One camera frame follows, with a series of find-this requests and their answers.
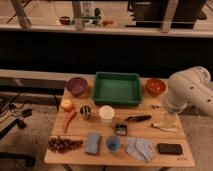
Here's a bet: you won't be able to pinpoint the grey-blue folded cloth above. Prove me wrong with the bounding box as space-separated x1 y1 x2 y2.
125 137 154 162

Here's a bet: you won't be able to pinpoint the orange-red bowl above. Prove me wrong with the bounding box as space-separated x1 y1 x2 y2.
145 78 166 96

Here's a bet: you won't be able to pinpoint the yellow-red apple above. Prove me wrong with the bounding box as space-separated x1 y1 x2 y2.
61 99 73 112

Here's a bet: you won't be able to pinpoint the white cup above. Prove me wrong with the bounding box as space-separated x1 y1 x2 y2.
99 105 115 124

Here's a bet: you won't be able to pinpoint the small metal key item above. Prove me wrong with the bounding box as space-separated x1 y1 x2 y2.
150 105 163 110

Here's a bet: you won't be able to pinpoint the green object on shelf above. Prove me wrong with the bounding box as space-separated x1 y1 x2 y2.
70 16 100 26

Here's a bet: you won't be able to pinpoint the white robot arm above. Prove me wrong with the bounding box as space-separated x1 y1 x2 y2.
162 66 213 118

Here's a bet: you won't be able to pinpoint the black rectangular case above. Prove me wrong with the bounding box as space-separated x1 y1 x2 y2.
157 143 182 155

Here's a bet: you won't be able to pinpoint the bunch of red grapes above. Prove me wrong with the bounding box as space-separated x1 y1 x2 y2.
48 136 83 153

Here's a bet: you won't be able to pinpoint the red bowl on shelf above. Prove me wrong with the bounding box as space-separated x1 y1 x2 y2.
59 16 70 25

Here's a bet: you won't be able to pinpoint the orange carrot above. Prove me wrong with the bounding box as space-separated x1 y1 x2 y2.
63 109 77 133

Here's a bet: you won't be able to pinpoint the red object on shelf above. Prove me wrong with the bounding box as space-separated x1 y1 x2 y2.
102 20 114 27

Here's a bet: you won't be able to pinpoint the black cables on floor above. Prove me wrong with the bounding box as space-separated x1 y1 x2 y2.
0 92 34 141

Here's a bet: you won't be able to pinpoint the green plastic tray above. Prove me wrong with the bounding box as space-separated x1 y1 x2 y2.
92 72 142 106

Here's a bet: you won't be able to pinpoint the purple bowl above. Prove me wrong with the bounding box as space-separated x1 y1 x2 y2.
66 77 88 96

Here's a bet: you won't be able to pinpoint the blue sponge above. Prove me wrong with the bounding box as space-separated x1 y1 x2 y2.
85 132 101 155

